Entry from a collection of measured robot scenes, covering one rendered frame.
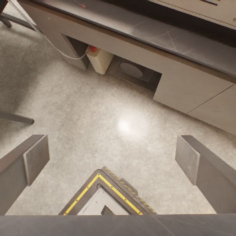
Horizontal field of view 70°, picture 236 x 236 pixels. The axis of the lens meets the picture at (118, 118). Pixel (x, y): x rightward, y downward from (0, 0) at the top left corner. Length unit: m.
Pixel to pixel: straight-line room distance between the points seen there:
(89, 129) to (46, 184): 0.51
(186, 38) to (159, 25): 0.10
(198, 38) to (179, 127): 0.77
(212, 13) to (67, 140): 1.14
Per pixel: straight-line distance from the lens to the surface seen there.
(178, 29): 0.64
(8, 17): 1.72
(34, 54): 1.67
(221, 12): 0.56
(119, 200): 1.01
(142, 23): 0.64
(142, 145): 1.24
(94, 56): 1.14
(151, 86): 1.32
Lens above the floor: 1.24
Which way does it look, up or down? 79 degrees down
